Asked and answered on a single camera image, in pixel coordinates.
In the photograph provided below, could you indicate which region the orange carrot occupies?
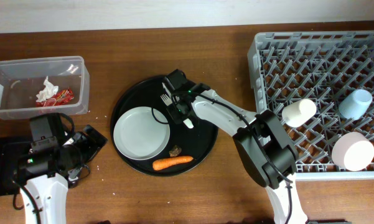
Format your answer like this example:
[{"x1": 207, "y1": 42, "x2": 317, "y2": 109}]
[{"x1": 152, "y1": 156, "x2": 194, "y2": 171}]

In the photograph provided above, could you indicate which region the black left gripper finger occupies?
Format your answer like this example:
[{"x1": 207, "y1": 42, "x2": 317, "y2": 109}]
[
  {"x1": 83, "y1": 124, "x2": 108, "y2": 156},
  {"x1": 67, "y1": 164, "x2": 90, "y2": 189}
]

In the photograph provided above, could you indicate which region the clear plastic bin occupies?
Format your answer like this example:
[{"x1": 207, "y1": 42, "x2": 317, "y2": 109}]
[{"x1": 0, "y1": 56, "x2": 90, "y2": 120}]

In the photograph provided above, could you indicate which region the white bowl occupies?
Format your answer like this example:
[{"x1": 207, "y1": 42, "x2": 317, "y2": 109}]
[{"x1": 332, "y1": 132, "x2": 374, "y2": 171}]

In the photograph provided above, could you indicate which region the black rectangular tray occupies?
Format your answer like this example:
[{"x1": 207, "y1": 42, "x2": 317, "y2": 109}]
[{"x1": 0, "y1": 136, "x2": 32, "y2": 196}]

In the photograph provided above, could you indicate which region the grey dishwasher rack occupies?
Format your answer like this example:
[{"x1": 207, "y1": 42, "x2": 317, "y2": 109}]
[{"x1": 248, "y1": 30, "x2": 374, "y2": 181}]

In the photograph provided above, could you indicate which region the light blue cup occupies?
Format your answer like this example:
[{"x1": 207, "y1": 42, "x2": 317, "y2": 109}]
[{"x1": 339, "y1": 89, "x2": 373, "y2": 120}]

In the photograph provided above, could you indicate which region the red snack wrapper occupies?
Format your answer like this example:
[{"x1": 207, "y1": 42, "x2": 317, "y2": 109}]
[{"x1": 36, "y1": 89, "x2": 74, "y2": 107}]

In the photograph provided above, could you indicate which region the brown food scrap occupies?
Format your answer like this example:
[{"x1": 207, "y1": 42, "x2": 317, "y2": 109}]
[{"x1": 169, "y1": 146, "x2": 182, "y2": 157}]

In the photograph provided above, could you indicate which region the round black tray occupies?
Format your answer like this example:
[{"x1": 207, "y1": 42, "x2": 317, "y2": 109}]
[{"x1": 110, "y1": 75, "x2": 218, "y2": 177}]

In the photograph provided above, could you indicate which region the white plastic fork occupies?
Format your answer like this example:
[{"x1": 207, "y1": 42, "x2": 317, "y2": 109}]
[{"x1": 161, "y1": 94, "x2": 194, "y2": 129}]

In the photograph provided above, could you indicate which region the white tissue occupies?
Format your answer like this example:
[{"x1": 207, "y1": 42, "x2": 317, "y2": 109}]
[{"x1": 36, "y1": 77, "x2": 58, "y2": 103}]

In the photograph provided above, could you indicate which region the white cup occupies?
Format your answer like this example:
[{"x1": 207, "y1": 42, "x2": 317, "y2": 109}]
[{"x1": 281, "y1": 99, "x2": 317, "y2": 128}]

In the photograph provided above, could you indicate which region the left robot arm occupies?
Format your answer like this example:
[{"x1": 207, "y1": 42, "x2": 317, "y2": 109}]
[{"x1": 12, "y1": 113, "x2": 108, "y2": 223}]

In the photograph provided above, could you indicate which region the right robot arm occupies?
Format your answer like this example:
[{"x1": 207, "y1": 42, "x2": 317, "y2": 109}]
[{"x1": 162, "y1": 69, "x2": 308, "y2": 224}]

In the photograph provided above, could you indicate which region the pale grey plate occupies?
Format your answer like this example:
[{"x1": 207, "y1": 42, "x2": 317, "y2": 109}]
[{"x1": 113, "y1": 106, "x2": 171, "y2": 161}]

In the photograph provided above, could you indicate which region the wooden chopstick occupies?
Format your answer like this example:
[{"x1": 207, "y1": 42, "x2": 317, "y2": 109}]
[{"x1": 162, "y1": 82, "x2": 171, "y2": 98}]

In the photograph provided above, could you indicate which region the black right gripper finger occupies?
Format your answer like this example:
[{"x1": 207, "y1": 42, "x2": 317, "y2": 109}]
[
  {"x1": 166, "y1": 105, "x2": 187, "y2": 124},
  {"x1": 164, "y1": 69, "x2": 187, "y2": 90}
]

